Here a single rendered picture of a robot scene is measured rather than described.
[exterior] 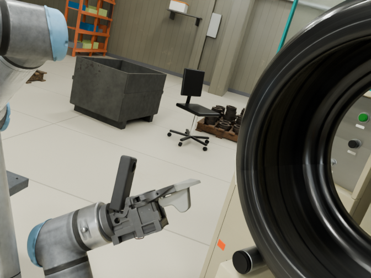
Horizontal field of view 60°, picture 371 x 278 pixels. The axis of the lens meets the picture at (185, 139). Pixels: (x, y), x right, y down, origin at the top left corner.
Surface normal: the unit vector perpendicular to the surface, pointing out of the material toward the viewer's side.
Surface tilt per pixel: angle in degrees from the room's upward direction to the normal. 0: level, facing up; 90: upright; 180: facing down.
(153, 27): 90
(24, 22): 69
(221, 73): 90
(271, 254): 100
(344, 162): 90
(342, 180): 90
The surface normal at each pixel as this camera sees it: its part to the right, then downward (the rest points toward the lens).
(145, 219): -0.15, -0.10
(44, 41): 0.63, 0.52
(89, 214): -0.30, -0.60
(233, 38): -0.22, 0.24
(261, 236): -0.86, 0.10
